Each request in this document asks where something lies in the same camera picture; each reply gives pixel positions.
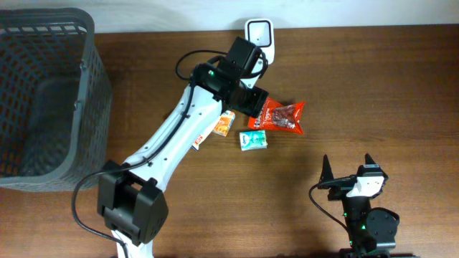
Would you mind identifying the orange tissue pack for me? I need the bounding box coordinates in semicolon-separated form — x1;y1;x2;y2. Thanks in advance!
212;110;235;137

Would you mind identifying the dark grey plastic basket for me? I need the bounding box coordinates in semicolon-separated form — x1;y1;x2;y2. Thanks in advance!
1;8;113;192

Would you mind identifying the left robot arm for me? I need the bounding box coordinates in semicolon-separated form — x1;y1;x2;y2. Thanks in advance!
97;61;268;257

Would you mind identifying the white barcode scanner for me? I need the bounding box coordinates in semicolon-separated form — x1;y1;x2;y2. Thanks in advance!
245;19;275;65

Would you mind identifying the yellow snack bag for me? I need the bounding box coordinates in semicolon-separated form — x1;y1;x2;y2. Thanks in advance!
191;134;207;151

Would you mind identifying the teal tissue pack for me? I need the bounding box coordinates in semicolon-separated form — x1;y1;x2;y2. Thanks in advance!
240;130;268;151

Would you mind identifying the red candy bag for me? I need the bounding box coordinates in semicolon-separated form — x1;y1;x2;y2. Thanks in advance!
247;97;305;135

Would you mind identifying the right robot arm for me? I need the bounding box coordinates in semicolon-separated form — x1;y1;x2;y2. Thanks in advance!
317;153;399;257

